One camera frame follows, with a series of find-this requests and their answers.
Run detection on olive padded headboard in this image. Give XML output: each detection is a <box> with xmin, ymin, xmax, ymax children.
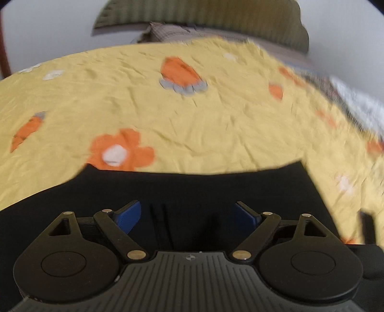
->
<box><xmin>91</xmin><ymin>0</ymin><xmax>310</xmax><ymax>54</ymax></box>

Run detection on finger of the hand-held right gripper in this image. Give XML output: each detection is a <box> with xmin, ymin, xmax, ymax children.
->
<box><xmin>358</xmin><ymin>210</ymin><xmax>376</xmax><ymax>245</ymax></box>

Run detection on black pants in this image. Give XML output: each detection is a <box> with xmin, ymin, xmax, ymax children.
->
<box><xmin>0</xmin><ymin>160</ymin><xmax>348</xmax><ymax>300</ymax></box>

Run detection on yellow carrot print bedsheet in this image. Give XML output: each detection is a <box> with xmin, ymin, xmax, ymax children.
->
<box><xmin>0</xmin><ymin>36</ymin><xmax>384</xmax><ymax>247</ymax></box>

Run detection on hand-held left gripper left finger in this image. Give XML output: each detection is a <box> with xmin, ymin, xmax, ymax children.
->
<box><xmin>47</xmin><ymin>200</ymin><xmax>148</xmax><ymax>263</ymax></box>

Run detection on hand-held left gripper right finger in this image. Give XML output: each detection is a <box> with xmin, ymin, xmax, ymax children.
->
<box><xmin>231</xmin><ymin>201</ymin><xmax>331</xmax><ymax>264</ymax></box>

